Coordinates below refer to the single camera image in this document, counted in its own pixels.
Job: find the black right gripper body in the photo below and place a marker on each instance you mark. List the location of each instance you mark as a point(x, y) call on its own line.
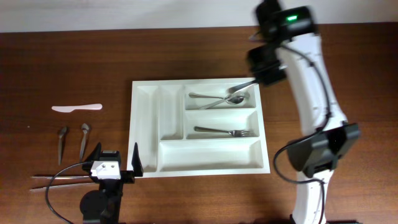
point(263, 64)

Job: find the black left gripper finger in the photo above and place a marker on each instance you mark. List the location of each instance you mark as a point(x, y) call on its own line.
point(136, 162)
point(95, 154)

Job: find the white cutlery tray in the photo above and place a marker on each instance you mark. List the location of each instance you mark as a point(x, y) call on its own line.
point(162, 120)

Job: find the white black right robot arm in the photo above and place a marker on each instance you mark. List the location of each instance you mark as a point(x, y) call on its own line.
point(326, 133)

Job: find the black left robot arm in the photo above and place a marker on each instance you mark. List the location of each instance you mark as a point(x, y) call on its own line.
point(101, 206)

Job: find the lower metal chopstick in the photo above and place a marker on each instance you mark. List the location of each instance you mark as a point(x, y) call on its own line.
point(37, 189)

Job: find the metal chopstick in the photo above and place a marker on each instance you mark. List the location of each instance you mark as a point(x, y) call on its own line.
point(37, 189)
point(69, 177)

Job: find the small metal spoon right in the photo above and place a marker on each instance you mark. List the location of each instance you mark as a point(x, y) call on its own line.
point(86, 129)

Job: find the small metal spoon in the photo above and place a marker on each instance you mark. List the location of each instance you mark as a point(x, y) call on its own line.
point(61, 137)
point(86, 129)

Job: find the upper metal chopstick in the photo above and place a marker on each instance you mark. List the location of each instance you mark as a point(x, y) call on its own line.
point(69, 177)

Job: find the small metal spoon left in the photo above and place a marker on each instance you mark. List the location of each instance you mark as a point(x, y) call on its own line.
point(61, 137)

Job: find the pink plastic knife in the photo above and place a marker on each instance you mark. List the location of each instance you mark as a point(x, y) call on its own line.
point(69, 109)

